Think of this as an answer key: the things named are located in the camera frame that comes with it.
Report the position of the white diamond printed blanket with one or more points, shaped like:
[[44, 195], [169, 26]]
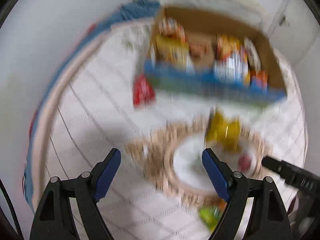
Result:
[[100, 105]]

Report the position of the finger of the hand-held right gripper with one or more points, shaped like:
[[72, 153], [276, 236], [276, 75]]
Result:
[[300, 178]]

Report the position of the yellow cartoon snack packet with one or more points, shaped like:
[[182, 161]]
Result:
[[171, 53]]

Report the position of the cardboard box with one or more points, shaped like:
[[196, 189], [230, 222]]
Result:
[[212, 21]]

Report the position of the small red snack packet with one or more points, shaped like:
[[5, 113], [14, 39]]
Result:
[[142, 92]]

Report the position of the white grey snack packet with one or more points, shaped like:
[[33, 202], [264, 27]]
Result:
[[230, 68]]

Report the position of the white door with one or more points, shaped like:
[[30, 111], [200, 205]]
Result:
[[287, 42]]

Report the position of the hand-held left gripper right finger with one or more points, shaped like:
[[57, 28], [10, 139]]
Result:
[[215, 172]]

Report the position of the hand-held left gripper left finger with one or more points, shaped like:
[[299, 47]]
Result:
[[108, 172]]

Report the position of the red panda snack packet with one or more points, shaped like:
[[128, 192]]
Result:
[[172, 28]]

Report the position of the brown snack packet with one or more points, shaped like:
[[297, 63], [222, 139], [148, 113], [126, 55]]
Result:
[[201, 50]]

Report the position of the white tissue pack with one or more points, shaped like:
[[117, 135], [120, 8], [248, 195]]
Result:
[[252, 52]]

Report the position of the large red noodle packet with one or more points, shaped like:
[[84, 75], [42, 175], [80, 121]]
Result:
[[228, 45]]

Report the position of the green snack packet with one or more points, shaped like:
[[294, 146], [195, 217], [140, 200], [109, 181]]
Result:
[[210, 215]]

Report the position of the orange crinkled snack packet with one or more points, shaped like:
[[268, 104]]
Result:
[[260, 80]]

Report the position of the yellow pillow snack packet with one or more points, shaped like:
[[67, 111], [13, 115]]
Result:
[[222, 130]]

